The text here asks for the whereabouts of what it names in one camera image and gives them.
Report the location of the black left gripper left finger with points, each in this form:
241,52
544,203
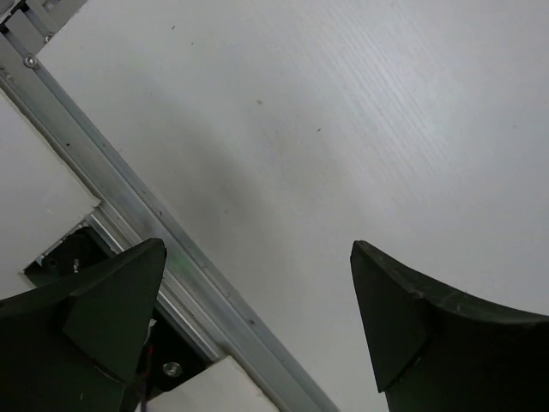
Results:
74,344

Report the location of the aluminium table frame rail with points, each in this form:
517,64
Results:
194,296

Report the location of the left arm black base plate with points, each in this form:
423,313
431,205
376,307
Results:
169,357

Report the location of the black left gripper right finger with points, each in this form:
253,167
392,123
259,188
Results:
436,348

